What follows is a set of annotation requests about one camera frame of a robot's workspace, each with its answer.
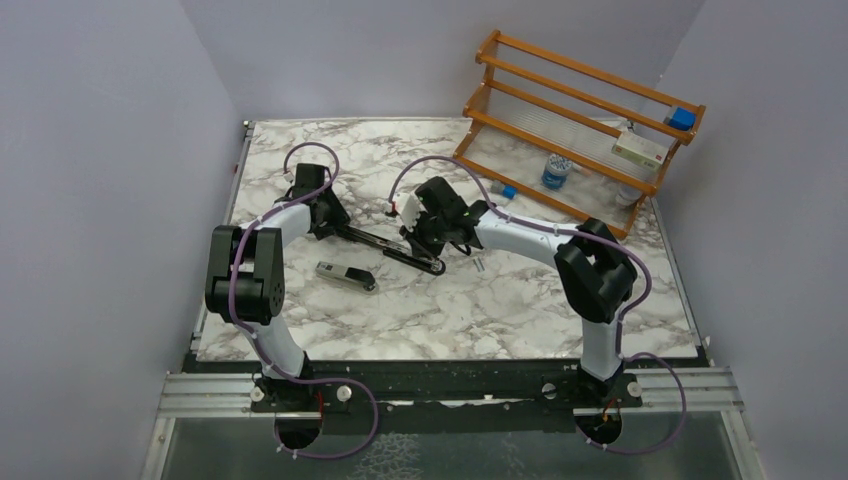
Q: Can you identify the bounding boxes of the blue cube on shelf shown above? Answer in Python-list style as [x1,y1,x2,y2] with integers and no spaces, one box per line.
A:
[664,106,697,131]

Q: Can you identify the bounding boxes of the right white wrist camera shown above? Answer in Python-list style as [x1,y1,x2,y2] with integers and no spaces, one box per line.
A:
[385,193,424,232]

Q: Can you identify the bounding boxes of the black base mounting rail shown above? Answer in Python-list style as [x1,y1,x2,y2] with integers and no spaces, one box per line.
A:
[250,360,642,435]

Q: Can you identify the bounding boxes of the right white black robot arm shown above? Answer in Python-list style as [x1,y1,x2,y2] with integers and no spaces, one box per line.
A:
[388,177,637,407]

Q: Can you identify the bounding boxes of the white red carton box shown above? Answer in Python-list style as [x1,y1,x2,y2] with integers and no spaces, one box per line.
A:
[611,130,669,171]

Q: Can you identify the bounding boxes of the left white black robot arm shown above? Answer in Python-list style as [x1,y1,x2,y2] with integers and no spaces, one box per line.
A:
[204,163,349,411]

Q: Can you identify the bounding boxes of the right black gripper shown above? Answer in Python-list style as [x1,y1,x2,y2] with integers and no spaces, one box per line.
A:
[398,210,449,261]

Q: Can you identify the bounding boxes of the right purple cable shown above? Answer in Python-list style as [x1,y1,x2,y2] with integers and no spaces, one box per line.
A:
[386,155,654,362]

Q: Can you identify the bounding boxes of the white bottle behind rack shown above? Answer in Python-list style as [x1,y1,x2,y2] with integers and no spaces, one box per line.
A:
[615,184,643,208]

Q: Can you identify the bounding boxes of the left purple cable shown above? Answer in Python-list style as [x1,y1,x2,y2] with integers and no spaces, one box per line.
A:
[227,141,380,462]

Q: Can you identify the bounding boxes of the blue white cup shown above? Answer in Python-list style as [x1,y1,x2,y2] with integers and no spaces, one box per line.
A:
[541,154,573,190]

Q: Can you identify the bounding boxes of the purple cable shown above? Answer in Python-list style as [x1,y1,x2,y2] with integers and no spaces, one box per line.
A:
[227,141,380,462]
[386,155,654,362]

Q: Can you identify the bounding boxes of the orange wooden shelf rack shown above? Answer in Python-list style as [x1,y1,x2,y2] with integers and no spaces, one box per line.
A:
[454,30,707,239]

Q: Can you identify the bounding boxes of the beige black stapler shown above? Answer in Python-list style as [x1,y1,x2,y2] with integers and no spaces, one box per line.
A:
[315,262,378,295]

